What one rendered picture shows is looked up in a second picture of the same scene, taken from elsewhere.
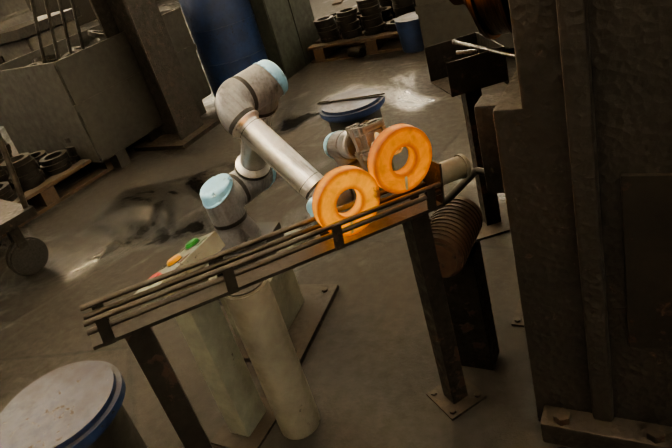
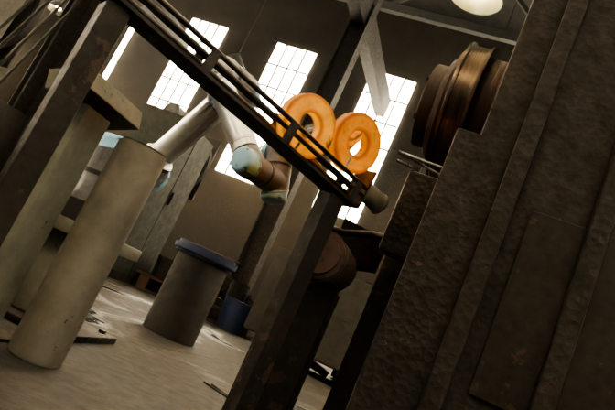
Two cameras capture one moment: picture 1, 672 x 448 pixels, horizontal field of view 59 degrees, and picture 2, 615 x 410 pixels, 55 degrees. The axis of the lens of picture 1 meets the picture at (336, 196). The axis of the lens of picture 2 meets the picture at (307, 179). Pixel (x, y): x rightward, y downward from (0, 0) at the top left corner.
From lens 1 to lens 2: 1.07 m
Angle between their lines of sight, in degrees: 42
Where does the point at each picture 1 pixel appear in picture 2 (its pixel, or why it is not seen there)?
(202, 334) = (58, 162)
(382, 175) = (341, 134)
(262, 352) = (103, 215)
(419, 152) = (370, 150)
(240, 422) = not seen: outside the picture
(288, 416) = (48, 317)
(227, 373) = (27, 230)
